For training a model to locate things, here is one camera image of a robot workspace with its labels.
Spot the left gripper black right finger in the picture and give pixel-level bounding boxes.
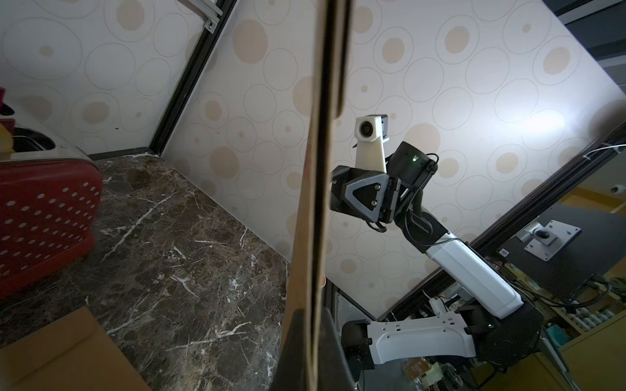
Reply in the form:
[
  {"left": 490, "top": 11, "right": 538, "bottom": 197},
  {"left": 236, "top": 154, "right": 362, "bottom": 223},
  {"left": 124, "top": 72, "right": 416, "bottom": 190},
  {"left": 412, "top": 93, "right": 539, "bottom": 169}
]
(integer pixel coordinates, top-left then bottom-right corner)
[{"left": 319, "top": 308, "right": 355, "bottom": 391}]

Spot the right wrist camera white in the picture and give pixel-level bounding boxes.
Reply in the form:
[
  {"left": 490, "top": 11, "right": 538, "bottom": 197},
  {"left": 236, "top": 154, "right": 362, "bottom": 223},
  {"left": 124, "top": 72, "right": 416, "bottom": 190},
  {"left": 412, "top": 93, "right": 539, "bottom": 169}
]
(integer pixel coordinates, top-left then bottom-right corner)
[{"left": 355, "top": 114, "right": 388, "bottom": 173}]

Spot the red toaster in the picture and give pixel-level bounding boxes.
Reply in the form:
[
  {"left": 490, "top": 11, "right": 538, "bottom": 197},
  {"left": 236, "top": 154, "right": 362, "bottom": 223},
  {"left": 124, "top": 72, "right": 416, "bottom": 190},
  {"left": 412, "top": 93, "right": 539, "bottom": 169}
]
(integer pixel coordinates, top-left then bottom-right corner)
[{"left": 1, "top": 89, "right": 103, "bottom": 297}]

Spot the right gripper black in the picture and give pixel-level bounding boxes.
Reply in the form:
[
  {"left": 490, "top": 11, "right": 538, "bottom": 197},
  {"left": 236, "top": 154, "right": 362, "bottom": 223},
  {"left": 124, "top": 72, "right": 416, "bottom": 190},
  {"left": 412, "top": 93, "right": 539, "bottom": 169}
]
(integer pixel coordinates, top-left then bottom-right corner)
[{"left": 330, "top": 166, "right": 401, "bottom": 224}]

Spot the brown file envelope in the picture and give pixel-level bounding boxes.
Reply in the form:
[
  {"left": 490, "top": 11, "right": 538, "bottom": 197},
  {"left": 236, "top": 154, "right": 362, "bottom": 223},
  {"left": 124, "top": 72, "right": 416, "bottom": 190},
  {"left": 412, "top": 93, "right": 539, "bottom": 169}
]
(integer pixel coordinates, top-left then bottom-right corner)
[
  {"left": 280, "top": 1, "right": 353, "bottom": 390},
  {"left": 1, "top": 306, "right": 149, "bottom": 390}
]

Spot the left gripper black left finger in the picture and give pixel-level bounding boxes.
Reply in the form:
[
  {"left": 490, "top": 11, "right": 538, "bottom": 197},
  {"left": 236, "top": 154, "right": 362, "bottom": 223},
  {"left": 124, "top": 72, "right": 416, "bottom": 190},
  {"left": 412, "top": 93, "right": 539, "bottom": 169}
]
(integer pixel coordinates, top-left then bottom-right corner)
[{"left": 269, "top": 311, "right": 307, "bottom": 391}]

